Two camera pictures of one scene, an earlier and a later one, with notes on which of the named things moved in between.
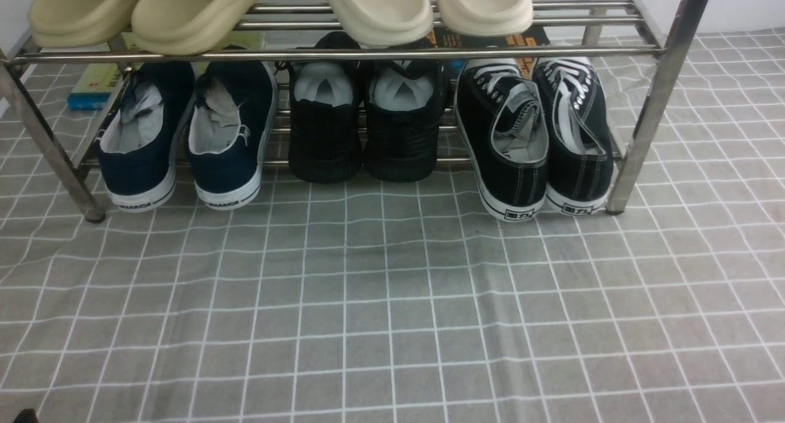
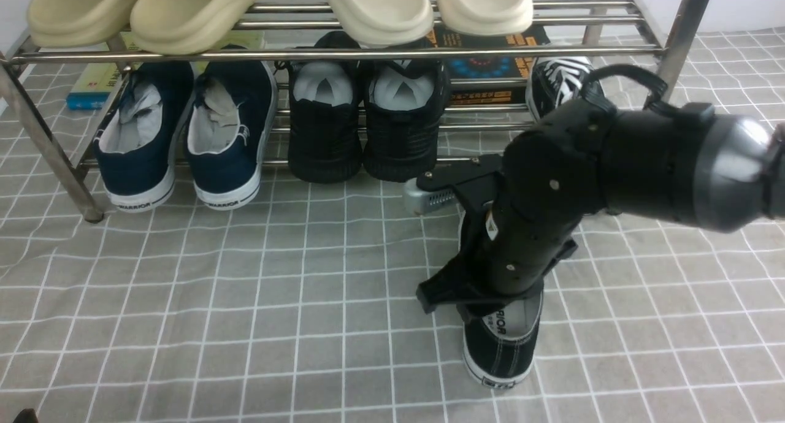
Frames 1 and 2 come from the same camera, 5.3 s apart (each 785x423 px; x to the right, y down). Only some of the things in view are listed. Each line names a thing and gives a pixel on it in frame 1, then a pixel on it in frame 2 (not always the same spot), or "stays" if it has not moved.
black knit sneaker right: [404, 103] stays
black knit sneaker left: [325, 105] stays
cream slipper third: [381, 13] stays
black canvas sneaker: [502, 116] to [501, 343]
